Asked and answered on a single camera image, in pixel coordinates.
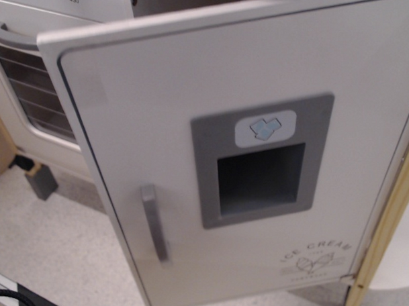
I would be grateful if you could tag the grey oven door handle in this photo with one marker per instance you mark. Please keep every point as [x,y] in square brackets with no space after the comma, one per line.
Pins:
[17,41]

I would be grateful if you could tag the grey kitchen foot block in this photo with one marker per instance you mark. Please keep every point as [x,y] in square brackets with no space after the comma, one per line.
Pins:
[42,181]

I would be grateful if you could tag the grey fridge door handle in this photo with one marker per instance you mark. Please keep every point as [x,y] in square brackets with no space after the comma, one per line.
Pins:
[150,205]

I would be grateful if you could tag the wooden side frame post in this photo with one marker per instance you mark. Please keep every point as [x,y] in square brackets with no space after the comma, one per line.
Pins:
[393,211]

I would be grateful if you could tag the white toy fridge door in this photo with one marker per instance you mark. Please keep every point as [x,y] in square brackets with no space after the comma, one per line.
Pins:
[130,89]

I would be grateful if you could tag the grey ice dispenser recess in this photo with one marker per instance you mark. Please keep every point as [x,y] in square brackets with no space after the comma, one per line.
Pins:
[260,162]

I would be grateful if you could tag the white toy oven door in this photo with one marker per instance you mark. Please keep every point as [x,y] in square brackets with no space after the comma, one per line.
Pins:
[29,106]

